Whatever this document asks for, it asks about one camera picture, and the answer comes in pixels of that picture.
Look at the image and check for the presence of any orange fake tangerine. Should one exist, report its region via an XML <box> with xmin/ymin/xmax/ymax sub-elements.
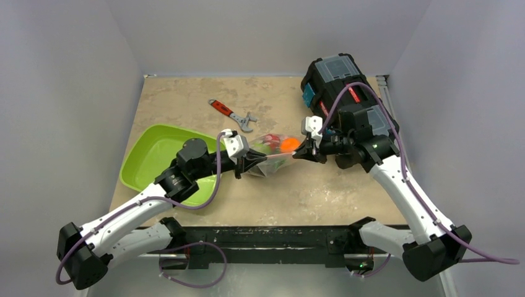
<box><xmin>279</xmin><ymin>137</ymin><xmax>302</xmax><ymax>153</ymax></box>

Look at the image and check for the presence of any clear zip top bag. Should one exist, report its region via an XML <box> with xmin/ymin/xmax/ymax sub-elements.
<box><xmin>247</xmin><ymin>134</ymin><xmax>300</xmax><ymax>177</ymax></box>

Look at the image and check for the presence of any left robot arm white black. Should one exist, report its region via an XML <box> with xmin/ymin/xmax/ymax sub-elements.
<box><xmin>55</xmin><ymin>131</ymin><xmax>269</xmax><ymax>290</ymax></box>

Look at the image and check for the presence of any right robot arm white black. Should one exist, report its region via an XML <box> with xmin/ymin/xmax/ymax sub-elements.
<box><xmin>292</xmin><ymin>106</ymin><xmax>472</xmax><ymax>282</ymax></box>

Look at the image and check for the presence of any red fake fruit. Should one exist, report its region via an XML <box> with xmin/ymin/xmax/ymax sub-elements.
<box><xmin>262</xmin><ymin>134</ymin><xmax>281</xmax><ymax>152</ymax></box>

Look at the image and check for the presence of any black plastic toolbox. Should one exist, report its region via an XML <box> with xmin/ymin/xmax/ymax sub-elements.
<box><xmin>300</xmin><ymin>53</ymin><xmax>400</xmax><ymax>170</ymax></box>

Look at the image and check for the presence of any green plastic tray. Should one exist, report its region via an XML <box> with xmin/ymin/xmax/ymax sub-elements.
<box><xmin>119</xmin><ymin>124</ymin><xmax>217</xmax><ymax>192</ymax></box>

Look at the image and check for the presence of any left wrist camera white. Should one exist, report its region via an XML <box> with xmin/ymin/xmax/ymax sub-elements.
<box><xmin>221</xmin><ymin>129</ymin><xmax>249</xmax><ymax>163</ymax></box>

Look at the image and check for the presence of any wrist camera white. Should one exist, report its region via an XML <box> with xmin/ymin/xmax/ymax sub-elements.
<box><xmin>301</xmin><ymin>116</ymin><xmax>323</xmax><ymax>143</ymax></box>
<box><xmin>221</xmin><ymin>129</ymin><xmax>249</xmax><ymax>163</ymax></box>

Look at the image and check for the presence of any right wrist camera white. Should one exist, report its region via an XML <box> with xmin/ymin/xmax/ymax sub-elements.
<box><xmin>301</xmin><ymin>116</ymin><xmax>323</xmax><ymax>143</ymax></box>

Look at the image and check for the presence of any red handled adjustable wrench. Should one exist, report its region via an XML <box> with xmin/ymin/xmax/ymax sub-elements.
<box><xmin>208</xmin><ymin>98</ymin><xmax>258</xmax><ymax>133</ymax></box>

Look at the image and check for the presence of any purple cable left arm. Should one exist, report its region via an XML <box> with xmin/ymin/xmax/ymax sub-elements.
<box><xmin>55</xmin><ymin>130</ymin><xmax>236</xmax><ymax>286</ymax></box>

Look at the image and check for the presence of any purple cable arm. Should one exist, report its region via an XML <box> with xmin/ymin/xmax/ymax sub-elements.
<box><xmin>319</xmin><ymin>82</ymin><xmax>521</xmax><ymax>265</ymax></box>
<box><xmin>55</xmin><ymin>130</ymin><xmax>236</xmax><ymax>286</ymax></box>

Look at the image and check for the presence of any black mounting base rail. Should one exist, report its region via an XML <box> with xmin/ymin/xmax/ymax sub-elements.
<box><xmin>159</xmin><ymin>225</ymin><xmax>386</xmax><ymax>272</ymax></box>

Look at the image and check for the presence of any purple cable at base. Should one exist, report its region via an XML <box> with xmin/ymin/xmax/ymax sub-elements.
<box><xmin>158</xmin><ymin>241</ymin><xmax>227</xmax><ymax>289</ymax></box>

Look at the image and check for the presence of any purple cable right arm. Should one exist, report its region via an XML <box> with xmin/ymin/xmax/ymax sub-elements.
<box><xmin>319</xmin><ymin>82</ymin><xmax>521</xmax><ymax>265</ymax></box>

